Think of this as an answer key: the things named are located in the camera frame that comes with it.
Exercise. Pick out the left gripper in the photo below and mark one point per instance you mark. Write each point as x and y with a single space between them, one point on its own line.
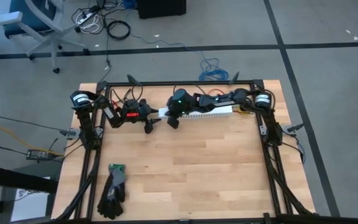
138 119

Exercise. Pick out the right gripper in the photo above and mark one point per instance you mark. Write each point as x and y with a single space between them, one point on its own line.
182 104

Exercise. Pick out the white duct cover strip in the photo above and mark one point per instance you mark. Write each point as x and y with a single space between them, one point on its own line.
219 109

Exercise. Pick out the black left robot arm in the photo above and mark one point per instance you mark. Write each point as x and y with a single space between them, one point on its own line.
89 124

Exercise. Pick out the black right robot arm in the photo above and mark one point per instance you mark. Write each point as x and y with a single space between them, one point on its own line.
259 102

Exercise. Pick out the red plastic clip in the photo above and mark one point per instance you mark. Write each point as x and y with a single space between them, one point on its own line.
132 114

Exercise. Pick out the black grey work glove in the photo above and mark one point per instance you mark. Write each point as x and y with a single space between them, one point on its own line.
112 199

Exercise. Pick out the black box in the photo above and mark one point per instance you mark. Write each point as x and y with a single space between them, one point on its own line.
160 9

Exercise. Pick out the white power strip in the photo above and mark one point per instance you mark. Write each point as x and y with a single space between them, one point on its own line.
85 19

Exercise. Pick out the black power adapter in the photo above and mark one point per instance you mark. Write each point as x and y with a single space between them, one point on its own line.
39 154

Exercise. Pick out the blue white office chair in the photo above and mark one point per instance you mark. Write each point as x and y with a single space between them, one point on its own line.
39 12

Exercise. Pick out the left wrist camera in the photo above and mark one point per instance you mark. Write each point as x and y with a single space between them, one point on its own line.
132 104

